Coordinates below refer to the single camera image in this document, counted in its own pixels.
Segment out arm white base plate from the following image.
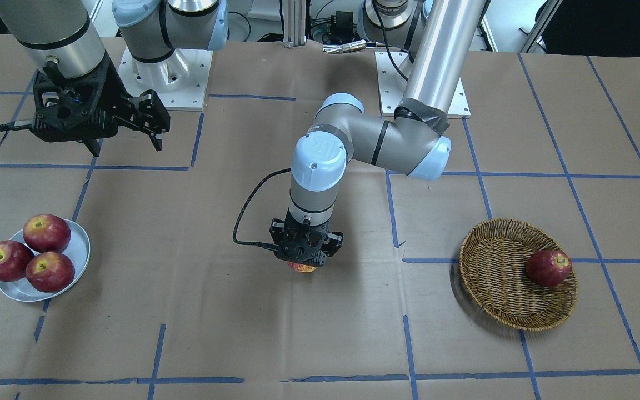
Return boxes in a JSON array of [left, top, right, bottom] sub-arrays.
[[374, 51, 471, 119], [118, 48, 214, 112]]

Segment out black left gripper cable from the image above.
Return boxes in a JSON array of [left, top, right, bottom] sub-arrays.
[[232, 168, 293, 252]]

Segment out red yellow apple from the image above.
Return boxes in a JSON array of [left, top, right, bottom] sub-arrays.
[[288, 262, 317, 273]]

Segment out aluminium frame post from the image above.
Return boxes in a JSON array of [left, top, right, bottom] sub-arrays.
[[280, 1, 309, 48]]

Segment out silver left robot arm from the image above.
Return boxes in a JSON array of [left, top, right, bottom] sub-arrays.
[[257, 1, 487, 267]]

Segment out red apple on plate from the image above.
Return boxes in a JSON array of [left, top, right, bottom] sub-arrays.
[[25, 252, 76, 293], [0, 240, 34, 282], [23, 214, 71, 253]]

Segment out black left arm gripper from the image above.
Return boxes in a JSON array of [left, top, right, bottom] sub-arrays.
[[269, 216, 343, 267]]

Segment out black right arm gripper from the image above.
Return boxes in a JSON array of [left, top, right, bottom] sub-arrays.
[[31, 54, 171, 157]]

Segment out red apple on plate back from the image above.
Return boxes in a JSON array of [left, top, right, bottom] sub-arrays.
[[23, 214, 71, 253]]

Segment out round wicker basket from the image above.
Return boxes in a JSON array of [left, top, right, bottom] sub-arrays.
[[458, 218, 578, 332]]

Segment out dark red apple in basket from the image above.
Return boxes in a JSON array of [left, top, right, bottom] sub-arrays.
[[526, 250, 572, 288]]

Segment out red apple on plate front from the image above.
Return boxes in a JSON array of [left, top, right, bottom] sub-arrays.
[[25, 252, 76, 293]]

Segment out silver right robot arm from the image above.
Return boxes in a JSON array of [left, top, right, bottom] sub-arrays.
[[0, 1, 228, 156]]

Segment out light blue plate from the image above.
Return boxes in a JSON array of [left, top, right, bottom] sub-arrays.
[[0, 219, 91, 302]]

